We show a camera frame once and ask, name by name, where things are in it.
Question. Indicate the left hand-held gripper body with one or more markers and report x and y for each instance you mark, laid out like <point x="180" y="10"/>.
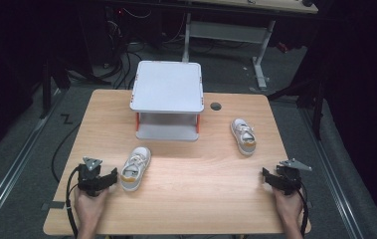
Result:
<point x="90" y="177"/>

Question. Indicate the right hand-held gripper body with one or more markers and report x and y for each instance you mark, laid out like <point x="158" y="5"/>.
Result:
<point x="289" y="177"/>

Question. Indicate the white sneaker with orange heel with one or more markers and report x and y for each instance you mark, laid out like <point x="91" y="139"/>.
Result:
<point x="135" y="168"/>
<point x="244" y="136"/>

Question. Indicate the white two-tier shoe rack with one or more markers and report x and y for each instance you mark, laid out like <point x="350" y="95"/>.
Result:
<point x="167" y="86"/>

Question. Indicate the person's left hand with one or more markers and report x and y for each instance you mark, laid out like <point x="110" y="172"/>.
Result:
<point x="90" y="205"/>

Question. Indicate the person's right hand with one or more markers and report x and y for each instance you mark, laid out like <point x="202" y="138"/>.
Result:
<point x="288" y="207"/>

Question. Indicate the grey tape patch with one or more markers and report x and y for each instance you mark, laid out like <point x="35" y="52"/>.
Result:
<point x="54" y="205"/>

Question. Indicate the black metal stand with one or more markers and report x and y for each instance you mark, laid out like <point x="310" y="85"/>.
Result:
<point x="48" y="89"/>
<point x="312" y="99"/>

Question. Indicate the metal floor rail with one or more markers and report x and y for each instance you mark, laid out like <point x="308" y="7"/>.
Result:
<point x="328" y="176"/>
<point x="13" y="169"/>

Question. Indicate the wooden desk with white frame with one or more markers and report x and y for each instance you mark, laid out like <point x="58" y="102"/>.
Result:
<point x="232" y="31"/>

